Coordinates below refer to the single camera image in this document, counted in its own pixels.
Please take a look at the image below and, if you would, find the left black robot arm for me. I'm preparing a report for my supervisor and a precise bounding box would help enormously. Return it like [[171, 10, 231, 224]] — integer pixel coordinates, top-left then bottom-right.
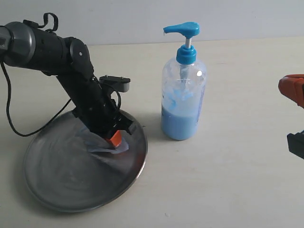
[[0, 16, 134, 148]]

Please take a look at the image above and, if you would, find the round steel plate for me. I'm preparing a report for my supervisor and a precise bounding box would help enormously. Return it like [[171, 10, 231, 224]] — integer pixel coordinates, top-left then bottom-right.
[[23, 112, 148, 212]]

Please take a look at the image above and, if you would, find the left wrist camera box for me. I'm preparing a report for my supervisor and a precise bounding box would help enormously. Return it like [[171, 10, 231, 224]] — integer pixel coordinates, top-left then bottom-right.
[[99, 75, 131, 93]]

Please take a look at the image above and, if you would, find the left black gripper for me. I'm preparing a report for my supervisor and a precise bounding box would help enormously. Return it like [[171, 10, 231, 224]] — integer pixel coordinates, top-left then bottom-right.
[[72, 77, 137, 148]]

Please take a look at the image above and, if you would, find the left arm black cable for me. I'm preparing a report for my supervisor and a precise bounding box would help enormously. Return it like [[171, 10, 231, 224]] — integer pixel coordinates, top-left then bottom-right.
[[0, 61, 73, 137]]

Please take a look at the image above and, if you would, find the blue soap smear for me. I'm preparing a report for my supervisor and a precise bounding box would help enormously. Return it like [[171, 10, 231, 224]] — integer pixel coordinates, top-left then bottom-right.
[[76, 127, 129, 154]]

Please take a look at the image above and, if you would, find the blue soap pump bottle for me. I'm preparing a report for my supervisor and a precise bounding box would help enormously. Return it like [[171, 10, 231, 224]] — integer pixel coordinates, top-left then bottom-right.
[[161, 22, 207, 141]]

